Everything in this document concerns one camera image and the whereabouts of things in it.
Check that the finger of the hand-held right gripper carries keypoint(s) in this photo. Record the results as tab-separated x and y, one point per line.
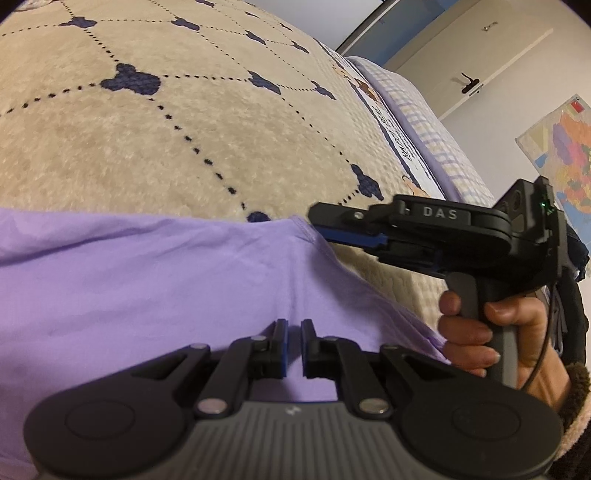
355	237
341	214

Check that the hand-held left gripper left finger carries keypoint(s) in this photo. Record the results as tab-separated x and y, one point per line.
284	355

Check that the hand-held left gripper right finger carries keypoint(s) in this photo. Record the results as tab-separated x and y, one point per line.
305	355

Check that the purple t-shirt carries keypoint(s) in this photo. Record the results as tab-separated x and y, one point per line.
184	286

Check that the person's right hand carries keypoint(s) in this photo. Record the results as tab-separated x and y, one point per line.
466	341

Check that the lilac checkered bedsheet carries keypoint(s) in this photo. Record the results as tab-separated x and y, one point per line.
438	138

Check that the colourful country map poster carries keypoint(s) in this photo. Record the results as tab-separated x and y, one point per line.
558	157

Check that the white door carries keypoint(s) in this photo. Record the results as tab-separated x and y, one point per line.
452	27
508	69

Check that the beige plush blanket navy pattern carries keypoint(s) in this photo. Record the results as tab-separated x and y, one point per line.
138	138

